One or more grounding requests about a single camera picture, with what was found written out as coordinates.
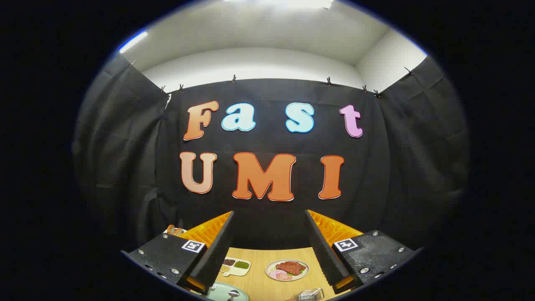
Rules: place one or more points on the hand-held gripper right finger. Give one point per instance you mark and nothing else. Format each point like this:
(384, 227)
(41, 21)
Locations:
(322, 246)

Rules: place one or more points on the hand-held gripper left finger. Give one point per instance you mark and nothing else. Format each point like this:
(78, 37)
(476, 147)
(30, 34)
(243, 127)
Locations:
(219, 244)

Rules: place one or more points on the pile of dark beans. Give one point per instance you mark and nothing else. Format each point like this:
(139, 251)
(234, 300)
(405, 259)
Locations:
(228, 262)

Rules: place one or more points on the pile of green beans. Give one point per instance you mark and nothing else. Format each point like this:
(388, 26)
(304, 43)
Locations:
(241, 264)

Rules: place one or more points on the white divided dish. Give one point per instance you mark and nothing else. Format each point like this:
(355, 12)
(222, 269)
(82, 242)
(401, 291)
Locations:
(239, 271)

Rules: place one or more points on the brown cooked meat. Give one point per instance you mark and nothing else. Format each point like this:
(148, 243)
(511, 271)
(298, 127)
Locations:
(290, 267)

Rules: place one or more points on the red ham slice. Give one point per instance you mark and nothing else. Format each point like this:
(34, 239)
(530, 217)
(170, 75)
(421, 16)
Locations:
(285, 276)

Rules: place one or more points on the toasted bread slice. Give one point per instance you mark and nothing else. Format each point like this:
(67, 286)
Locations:
(173, 229)

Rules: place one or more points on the light blue plate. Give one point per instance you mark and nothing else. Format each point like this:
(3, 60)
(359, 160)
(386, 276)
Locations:
(221, 294)

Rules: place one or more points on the round grey dinner plate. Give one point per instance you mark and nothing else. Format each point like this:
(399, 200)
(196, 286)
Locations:
(271, 265)

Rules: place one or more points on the pale pink ham slice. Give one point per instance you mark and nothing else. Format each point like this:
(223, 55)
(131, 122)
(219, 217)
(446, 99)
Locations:
(275, 274)

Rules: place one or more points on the row of black cloth clips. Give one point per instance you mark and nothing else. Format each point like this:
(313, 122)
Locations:
(329, 80)

